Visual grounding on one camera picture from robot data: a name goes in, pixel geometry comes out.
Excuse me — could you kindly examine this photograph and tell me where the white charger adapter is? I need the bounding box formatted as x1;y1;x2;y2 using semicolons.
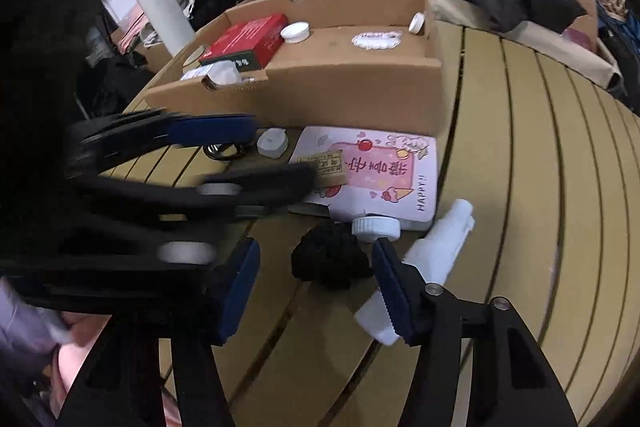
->
257;128;288;159

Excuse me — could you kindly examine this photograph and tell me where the black usb cable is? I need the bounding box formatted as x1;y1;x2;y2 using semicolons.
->
200;143;252;162

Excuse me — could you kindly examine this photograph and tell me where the small yellow card box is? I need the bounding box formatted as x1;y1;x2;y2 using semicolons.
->
295;150;348;188

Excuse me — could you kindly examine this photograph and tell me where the black scrunchie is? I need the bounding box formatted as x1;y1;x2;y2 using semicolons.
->
291;221;372;291

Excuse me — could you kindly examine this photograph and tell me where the white ribbed jar lid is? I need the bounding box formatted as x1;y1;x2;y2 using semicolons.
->
352;216;401;244

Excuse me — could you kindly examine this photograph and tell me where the pink cartoon notebook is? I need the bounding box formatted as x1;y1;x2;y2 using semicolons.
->
291;126;438;231

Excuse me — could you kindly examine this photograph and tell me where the red printed box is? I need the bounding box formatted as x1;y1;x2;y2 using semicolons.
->
200;14;288;72

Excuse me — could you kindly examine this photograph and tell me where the white spray bottle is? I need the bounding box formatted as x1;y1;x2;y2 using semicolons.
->
355;198;475;346

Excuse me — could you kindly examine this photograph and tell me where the large white jar lid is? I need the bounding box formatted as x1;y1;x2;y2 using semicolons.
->
280;22;310;44

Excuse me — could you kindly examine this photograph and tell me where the small white jar lid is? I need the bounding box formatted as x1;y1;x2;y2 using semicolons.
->
408;12;425;35

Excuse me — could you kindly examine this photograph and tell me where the left hand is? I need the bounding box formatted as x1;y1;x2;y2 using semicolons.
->
50;312;111;417

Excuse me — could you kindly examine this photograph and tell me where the white thermos bottle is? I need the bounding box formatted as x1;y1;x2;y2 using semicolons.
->
137;0;194;56

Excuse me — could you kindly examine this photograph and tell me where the long cardboard tray box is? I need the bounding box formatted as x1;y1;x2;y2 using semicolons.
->
143;0;446;136

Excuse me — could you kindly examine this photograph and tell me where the white label sticker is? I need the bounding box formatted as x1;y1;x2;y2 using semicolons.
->
352;31;402;51

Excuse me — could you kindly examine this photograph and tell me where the beige tote bag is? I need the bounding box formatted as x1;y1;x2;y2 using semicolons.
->
430;0;623;89

